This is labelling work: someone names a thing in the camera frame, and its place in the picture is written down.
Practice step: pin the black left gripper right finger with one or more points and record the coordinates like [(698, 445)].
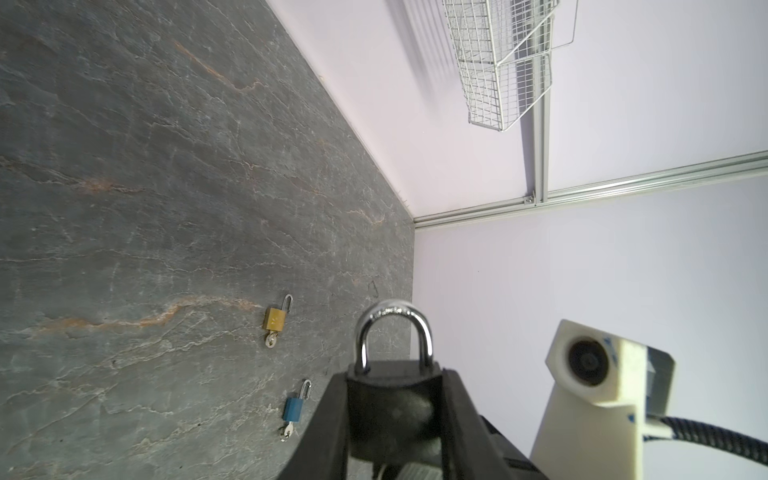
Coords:
[(468, 451)]

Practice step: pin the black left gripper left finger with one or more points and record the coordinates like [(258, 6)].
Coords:
[(322, 452)]

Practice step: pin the blue padlock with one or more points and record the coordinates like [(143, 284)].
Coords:
[(294, 404)]

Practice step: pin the black padlock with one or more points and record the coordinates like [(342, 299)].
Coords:
[(393, 405)]

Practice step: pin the small silver key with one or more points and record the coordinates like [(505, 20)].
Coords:
[(271, 339)]

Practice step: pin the brass padlock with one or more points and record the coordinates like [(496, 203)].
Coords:
[(275, 317)]

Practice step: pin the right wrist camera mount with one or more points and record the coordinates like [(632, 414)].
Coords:
[(609, 395)]

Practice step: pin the aluminium enclosure frame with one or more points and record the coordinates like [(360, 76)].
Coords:
[(542, 197)]

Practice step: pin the white wire shelf basket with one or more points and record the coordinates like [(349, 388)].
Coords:
[(503, 51)]

